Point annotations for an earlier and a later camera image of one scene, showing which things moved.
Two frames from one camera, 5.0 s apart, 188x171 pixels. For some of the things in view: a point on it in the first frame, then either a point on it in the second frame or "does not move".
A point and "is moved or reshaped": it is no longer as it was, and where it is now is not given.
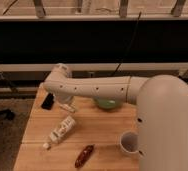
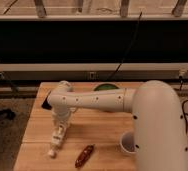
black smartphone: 48,101 does not move
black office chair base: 8,113 does not move
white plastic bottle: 60,132 is moved or reshaped
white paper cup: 129,141 does not move
